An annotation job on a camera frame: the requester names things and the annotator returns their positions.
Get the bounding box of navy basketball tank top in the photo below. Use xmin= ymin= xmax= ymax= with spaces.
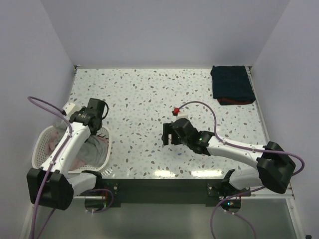
xmin=210 ymin=66 xmax=256 ymax=106

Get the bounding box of pink garment in basket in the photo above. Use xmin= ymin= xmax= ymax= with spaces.
xmin=45 ymin=130 xmax=86 ymax=171

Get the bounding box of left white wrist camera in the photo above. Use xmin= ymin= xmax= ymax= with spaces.
xmin=62 ymin=102 xmax=81 ymax=117

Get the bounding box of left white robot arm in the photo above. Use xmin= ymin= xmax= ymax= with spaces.
xmin=27 ymin=98 xmax=109 ymax=210

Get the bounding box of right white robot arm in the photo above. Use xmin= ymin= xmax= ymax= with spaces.
xmin=161 ymin=118 xmax=296 ymax=196

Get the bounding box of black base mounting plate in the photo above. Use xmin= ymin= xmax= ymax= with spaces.
xmin=96 ymin=170 xmax=251 ymax=207

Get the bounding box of grey garment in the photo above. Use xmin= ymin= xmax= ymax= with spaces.
xmin=53 ymin=119 xmax=110 ymax=167

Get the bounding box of white laundry basket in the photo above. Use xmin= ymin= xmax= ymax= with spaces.
xmin=31 ymin=126 xmax=112 ymax=174

